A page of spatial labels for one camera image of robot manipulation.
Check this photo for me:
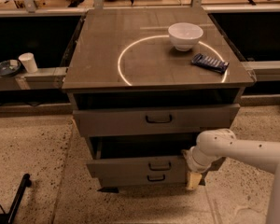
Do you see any grey drawer cabinet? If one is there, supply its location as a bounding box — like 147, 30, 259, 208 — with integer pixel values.
62, 7, 256, 194

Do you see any grey drawer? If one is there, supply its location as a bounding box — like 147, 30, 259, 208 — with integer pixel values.
97, 171, 207, 189
74, 104, 240, 137
90, 133, 198, 178

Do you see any grey top drawer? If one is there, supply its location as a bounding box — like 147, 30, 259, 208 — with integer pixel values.
74, 104, 240, 137

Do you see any white ceramic bowl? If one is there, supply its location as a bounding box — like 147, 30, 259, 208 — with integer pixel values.
168, 22, 203, 51

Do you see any grey bottom drawer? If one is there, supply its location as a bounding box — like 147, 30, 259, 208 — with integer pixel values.
97, 171, 207, 189

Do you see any blue snack packet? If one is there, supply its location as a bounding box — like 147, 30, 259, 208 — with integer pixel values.
191, 53, 229, 74

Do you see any black stand leg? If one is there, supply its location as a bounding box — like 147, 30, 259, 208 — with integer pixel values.
0, 174, 32, 224

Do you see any white paper cup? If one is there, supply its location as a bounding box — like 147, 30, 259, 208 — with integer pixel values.
19, 52, 37, 73

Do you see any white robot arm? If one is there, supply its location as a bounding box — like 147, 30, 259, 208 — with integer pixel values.
182, 129, 280, 224

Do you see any metal shelf ledge left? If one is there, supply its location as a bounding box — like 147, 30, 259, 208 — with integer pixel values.
0, 67, 67, 91

